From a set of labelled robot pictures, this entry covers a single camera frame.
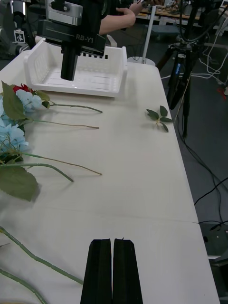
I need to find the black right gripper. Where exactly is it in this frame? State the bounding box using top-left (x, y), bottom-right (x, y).
top-left (37, 19), bottom-right (107, 81)

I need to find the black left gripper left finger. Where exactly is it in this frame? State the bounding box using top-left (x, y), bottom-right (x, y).
top-left (80, 238), bottom-right (113, 304)

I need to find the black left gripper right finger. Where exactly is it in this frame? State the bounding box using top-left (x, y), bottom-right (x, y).
top-left (112, 238), bottom-right (143, 304)

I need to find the red rose with green stem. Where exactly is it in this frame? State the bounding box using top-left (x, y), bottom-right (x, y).
top-left (0, 225), bottom-right (84, 285)
top-left (13, 83), bottom-right (103, 114)

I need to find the pale blue flower green stem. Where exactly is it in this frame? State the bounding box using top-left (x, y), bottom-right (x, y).
top-left (0, 114), bottom-right (103, 176)

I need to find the dark robot base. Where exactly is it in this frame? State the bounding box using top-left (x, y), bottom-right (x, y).
top-left (199, 222), bottom-right (228, 304)

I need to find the white slotted plastic box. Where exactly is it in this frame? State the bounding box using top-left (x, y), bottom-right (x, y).
top-left (23, 38), bottom-right (129, 98)

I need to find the person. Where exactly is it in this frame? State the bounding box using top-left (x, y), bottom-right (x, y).
top-left (98, 0), bottom-right (164, 36)

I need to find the grey robot with marker tag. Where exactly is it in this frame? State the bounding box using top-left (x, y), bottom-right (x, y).
top-left (0, 0), bottom-right (32, 60)

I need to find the artificial flower thick green stem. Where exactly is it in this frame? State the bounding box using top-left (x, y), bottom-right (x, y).
top-left (0, 162), bottom-right (75, 202)
top-left (0, 268), bottom-right (48, 304)

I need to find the white pole stand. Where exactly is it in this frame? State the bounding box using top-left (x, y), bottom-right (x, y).
top-left (127, 4), bottom-right (157, 67)

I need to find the loose green leaf twig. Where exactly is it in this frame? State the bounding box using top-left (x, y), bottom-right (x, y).
top-left (145, 105), bottom-right (173, 133)

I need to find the black tripod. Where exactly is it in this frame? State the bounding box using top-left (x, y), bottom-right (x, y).
top-left (156, 0), bottom-right (209, 138)

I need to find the cluttered wooden desk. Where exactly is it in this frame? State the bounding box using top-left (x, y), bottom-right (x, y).
top-left (140, 0), bottom-right (228, 20)

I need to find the pale grey right wrist camera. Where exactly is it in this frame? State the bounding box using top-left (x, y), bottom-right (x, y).
top-left (46, 0), bottom-right (83, 26)

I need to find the white floor cable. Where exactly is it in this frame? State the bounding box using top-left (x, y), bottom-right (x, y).
top-left (190, 23), bottom-right (228, 86)

